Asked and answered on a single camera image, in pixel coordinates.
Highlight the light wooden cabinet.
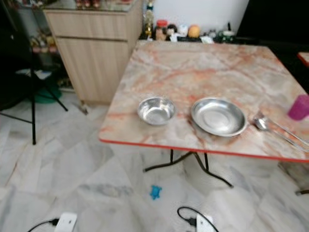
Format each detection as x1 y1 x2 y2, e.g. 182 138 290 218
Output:
43 0 143 105

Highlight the white power adapter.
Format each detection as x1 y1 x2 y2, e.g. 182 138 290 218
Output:
54 212 78 232

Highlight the small steel bowl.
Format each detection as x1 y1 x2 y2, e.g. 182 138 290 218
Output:
137 97 176 126

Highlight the small blue toy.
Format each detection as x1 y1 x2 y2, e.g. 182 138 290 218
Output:
150 185 162 200

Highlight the tall glass bottle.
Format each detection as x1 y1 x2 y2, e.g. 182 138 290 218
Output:
143 0 155 39

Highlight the red-lidded jar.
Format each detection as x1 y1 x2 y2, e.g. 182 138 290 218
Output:
155 19 169 41

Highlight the marble-pattern folding table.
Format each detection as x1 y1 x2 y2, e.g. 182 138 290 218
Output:
99 40 309 188

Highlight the orange round figurine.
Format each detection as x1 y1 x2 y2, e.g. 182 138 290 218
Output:
188 25 200 38

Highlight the wide steel plate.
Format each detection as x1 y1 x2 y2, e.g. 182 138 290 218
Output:
191 97 248 137

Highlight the white power strip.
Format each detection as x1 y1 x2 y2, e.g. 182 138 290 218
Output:
196 215 220 232

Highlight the steel spoon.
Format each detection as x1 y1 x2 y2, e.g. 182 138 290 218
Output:
253 116 303 149

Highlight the magenta plastic cup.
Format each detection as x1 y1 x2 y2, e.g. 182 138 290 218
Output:
288 95 309 121

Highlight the black power cable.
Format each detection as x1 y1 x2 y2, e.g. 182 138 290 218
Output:
28 218 59 232

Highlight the black looped cable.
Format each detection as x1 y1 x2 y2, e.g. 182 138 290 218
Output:
177 206 214 230

